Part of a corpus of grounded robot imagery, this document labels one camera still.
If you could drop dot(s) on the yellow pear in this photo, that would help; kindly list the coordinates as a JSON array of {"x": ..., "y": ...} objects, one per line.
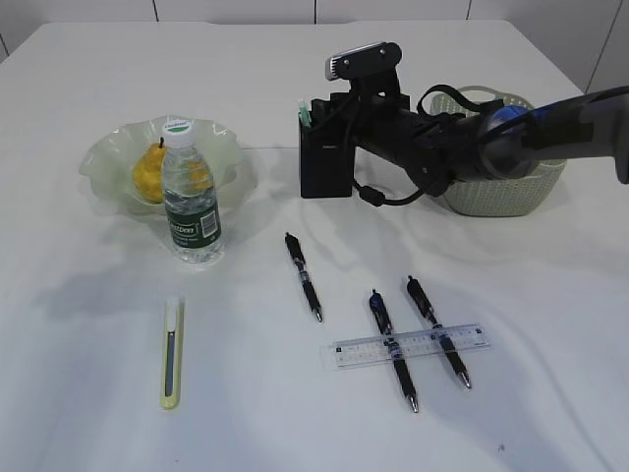
[{"x": 147, "y": 174}]

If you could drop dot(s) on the clear plastic ruler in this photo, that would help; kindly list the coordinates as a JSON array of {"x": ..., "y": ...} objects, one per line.
[{"x": 362, "y": 352}]

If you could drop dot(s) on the black pen far left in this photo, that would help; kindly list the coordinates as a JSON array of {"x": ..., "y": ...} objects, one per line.
[{"x": 294, "y": 249}]

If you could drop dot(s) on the yellow utility knife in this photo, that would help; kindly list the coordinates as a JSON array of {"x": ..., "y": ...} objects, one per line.
[{"x": 172, "y": 353}]

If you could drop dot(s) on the pale green woven basket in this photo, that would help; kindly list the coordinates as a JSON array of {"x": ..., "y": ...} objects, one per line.
[{"x": 503, "y": 198}]

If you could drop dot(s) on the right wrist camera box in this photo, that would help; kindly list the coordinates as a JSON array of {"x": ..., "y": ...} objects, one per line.
[{"x": 363, "y": 61}]

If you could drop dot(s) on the pale green wavy glass plate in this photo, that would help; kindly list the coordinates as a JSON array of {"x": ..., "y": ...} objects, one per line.
[{"x": 109, "y": 163}]

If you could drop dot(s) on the black pen under ruler left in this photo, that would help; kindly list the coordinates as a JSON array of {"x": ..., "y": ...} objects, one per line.
[{"x": 385, "y": 328}]

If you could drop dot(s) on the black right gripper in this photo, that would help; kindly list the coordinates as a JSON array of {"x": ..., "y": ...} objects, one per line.
[{"x": 434, "y": 150}]

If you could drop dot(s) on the black pen under ruler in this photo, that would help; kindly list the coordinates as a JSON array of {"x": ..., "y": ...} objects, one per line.
[
  {"x": 420, "y": 298},
  {"x": 385, "y": 328}
]

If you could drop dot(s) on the black pen under ruler right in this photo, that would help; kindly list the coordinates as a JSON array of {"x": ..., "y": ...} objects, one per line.
[{"x": 420, "y": 298}]

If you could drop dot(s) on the black square pen holder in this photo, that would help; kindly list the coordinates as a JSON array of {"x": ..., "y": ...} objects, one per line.
[{"x": 324, "y": 162}]

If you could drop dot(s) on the mint green utility knife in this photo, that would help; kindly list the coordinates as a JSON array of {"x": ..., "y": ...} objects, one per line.
[{"x": 304, "y": 114}]

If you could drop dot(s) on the clear water bottle green label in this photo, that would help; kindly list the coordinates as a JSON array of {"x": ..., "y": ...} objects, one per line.
[{"x": 189, "y": 195}]

